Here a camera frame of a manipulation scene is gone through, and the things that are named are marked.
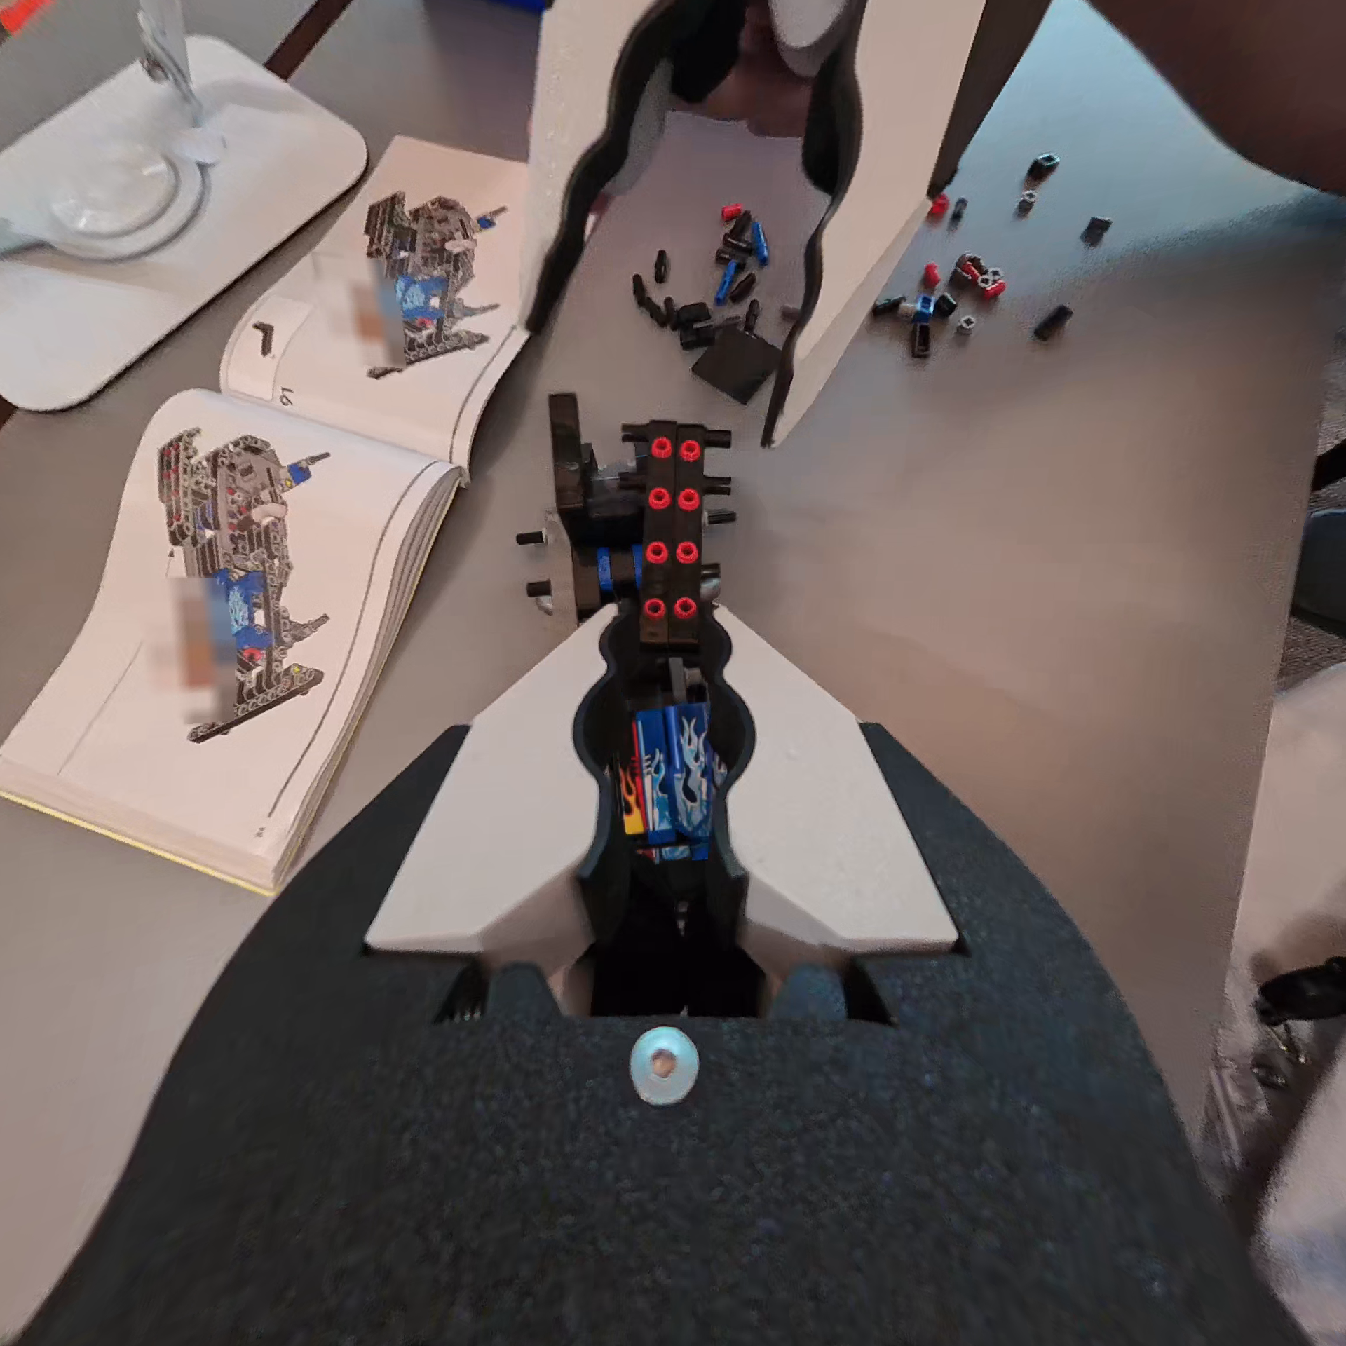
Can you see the person's right forearm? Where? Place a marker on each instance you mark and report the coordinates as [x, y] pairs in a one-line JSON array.
[[1240, 63]]

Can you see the scatter of small lego bricks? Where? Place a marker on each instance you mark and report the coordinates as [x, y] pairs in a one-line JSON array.
[[1053, 323]]

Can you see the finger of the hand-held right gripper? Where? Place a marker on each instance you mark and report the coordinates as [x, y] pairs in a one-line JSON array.
[[579, 84], [894, 127]]

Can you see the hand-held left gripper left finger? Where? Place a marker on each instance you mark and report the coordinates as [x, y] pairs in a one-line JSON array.
[[484, 842]]

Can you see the lego instruction booklet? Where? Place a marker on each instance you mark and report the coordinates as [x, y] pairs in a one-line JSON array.
[[115, 736]]

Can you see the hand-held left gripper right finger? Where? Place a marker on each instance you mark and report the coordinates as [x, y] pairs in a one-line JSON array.
[[841, 842]]

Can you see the scatter of small lego pins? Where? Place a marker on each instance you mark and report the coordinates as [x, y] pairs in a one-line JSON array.
[[689, 313]]

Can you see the blue and black lego truck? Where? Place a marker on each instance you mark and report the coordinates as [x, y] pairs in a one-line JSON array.
[[673, 789]]

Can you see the white and wood document stand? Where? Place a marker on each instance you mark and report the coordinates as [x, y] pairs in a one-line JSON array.
[[263, 157]]

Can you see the black square lego tile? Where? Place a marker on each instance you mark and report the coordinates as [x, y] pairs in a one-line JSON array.
[[736, 367]]

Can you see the black lego beams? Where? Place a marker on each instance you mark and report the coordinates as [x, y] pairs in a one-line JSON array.
[[660, 524]]

